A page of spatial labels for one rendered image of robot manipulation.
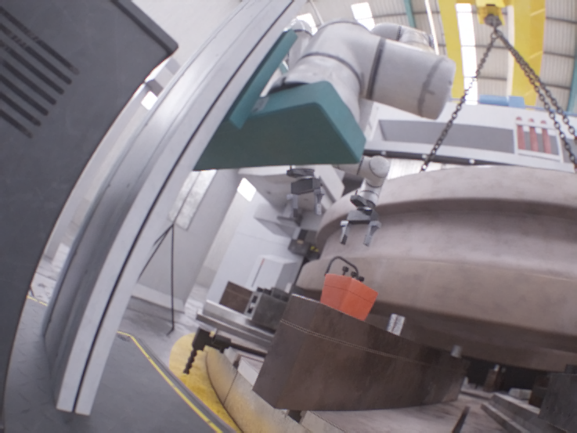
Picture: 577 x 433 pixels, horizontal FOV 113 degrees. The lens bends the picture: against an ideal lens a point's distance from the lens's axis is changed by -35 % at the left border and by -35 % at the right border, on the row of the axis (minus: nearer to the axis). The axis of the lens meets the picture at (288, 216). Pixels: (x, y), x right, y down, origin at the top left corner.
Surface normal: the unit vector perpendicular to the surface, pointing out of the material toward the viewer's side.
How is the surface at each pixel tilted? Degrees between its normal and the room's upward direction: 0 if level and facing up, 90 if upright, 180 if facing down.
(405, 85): 153
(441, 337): 90
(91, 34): 90
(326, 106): 90
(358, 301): 97
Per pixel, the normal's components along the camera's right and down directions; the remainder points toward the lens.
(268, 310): 0.29, -0.19
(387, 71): -0.35, 0.44
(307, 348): 0.61, -0.01
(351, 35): -0.08, -0.36
